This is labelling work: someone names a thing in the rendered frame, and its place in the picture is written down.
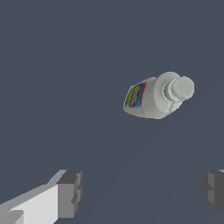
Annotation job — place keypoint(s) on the white bottle with colourful label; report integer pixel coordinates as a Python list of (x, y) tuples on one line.
[(154, 97)]

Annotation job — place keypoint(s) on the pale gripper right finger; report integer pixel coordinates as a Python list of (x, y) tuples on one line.
[(215, 188)]

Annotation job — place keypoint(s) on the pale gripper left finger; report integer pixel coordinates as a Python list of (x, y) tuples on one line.
[(43, 201)]

